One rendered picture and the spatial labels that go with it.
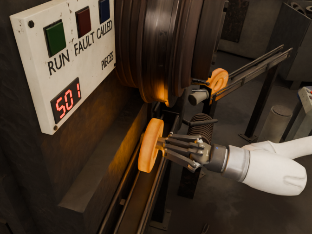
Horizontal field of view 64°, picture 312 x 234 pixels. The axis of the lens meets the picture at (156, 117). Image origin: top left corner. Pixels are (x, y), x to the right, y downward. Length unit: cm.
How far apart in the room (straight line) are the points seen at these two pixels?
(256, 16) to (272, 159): 284
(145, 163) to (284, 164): 35
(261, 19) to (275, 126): 200
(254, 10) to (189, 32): 286
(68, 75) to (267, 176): 52
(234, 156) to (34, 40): 53
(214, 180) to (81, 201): 131
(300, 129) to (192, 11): 128
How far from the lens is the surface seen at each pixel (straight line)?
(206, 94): 127
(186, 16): 55
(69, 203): 57
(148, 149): 66
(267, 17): 342
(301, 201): 192
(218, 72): 128
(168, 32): 52
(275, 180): 71
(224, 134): 214
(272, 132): 167
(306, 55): 296
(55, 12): 39
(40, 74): 37
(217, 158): 68
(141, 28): 54
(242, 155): 70
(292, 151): 89
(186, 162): 67
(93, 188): 58
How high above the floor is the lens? 134
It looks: 38 degrees down
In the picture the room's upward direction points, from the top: 5 degrees clockwise
